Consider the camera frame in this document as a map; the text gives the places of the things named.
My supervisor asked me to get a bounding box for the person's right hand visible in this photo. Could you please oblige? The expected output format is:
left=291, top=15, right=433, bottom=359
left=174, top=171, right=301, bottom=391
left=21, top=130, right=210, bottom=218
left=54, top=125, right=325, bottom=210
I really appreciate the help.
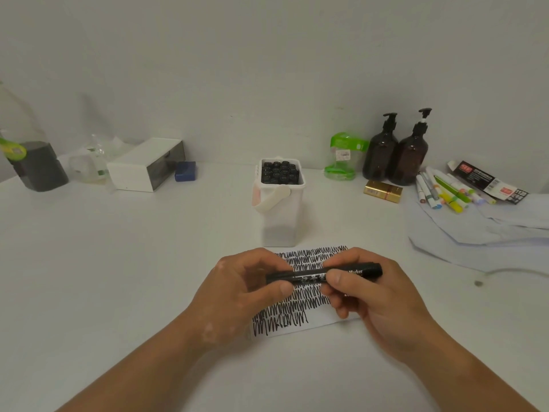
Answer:
left=319, top=247, right=440, bottom=365

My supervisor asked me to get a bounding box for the pile of loose white sheets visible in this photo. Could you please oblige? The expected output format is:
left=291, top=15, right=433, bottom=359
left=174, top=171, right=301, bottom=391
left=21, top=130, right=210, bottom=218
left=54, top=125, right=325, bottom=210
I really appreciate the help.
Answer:
left=407, top=195, right=549, bottom=274

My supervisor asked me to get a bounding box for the small blue box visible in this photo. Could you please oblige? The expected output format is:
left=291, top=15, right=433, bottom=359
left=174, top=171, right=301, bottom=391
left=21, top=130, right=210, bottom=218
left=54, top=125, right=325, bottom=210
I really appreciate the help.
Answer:
left=174, top=161, right=197, bottom=183

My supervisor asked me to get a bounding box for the white plastic container with handle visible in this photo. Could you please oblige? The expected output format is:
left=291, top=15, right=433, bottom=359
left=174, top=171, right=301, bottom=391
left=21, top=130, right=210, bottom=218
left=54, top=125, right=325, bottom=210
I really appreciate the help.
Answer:
left=250, top=157, right=306, bottom=248

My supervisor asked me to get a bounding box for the white paper with black scribbles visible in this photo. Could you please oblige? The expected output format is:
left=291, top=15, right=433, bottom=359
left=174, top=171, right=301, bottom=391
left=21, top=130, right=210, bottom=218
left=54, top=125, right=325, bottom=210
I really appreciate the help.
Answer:
left=250, top=245, right=363, bottom=338

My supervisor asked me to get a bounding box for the person's left hand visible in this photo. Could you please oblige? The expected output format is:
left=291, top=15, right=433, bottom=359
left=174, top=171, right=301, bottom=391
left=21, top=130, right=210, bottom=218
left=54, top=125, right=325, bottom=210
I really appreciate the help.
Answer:
left=185, top=247, right=296, bottom=350

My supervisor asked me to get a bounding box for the clear jar with green lid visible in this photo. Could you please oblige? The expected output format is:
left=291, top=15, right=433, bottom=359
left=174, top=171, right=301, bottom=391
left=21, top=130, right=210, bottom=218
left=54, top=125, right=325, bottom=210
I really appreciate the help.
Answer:
left=324, top=132, right=370, bottom=181

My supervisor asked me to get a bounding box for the black and red cardboard box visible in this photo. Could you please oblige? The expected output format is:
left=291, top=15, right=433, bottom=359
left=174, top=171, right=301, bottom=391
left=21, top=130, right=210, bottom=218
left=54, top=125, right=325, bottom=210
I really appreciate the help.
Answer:
left=447, top=160, right=530, bottom=205

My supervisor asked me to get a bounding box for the small gold box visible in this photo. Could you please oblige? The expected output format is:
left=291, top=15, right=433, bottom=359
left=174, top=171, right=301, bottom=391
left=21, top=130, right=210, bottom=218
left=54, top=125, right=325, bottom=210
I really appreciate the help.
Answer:
left=363, top=180, right=404, bottom=204

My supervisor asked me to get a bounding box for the brown pump bottle white neck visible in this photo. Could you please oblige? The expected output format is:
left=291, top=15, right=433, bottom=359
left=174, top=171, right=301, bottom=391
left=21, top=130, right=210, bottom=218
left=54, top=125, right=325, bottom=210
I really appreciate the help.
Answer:
left=388, top=108, right=433, bottom=187

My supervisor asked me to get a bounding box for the clear bottle with dark liquid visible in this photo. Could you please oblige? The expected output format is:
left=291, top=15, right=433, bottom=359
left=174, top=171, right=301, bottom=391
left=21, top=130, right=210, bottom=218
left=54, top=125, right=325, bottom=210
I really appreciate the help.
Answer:
left=0, top=81, right=70, bottom=193

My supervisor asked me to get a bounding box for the thin black marker pen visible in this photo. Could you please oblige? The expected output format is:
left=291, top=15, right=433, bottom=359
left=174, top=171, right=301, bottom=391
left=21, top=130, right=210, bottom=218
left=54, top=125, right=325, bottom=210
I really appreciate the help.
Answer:
left=265, top=262, right=383, bottom=286

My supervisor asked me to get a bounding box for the bunch of pastel highlighter pens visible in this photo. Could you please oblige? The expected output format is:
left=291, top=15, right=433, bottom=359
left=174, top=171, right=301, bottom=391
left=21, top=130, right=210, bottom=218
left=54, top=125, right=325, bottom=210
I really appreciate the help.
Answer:
left=415, top=166, right=498, bottom=215

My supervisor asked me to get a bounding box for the white cable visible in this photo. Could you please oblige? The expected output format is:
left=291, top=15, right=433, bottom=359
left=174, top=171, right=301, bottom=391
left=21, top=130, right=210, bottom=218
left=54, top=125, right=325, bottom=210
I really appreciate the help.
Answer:
left=474, top=269, right=549, bottom=288

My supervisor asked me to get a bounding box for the white box with grey front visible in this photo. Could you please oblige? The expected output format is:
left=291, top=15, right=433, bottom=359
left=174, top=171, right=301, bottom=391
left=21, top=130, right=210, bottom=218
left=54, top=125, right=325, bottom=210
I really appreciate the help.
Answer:
left=106, top=137, right=186, bottom=193

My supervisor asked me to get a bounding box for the person's left forearm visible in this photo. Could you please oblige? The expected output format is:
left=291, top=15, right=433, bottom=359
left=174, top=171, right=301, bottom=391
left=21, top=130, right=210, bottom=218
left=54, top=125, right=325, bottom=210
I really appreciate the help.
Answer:
left=55, top=315, right=213, bottom=412

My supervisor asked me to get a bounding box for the bundle of black markers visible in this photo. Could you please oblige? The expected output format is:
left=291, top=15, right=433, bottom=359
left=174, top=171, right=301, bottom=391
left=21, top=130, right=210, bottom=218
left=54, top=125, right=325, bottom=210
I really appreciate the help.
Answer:
left=260, top=160, right=300, bottom=185

